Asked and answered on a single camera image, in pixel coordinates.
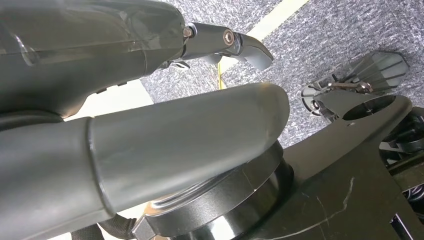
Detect black robot body plate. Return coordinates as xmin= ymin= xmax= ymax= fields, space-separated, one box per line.
xmin=251 ymin=94 xmax=424 ymax=240

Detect black round robot joint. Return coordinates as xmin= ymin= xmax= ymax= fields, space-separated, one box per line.
xmin=132 ymin=140 xmax=296 ymax=240

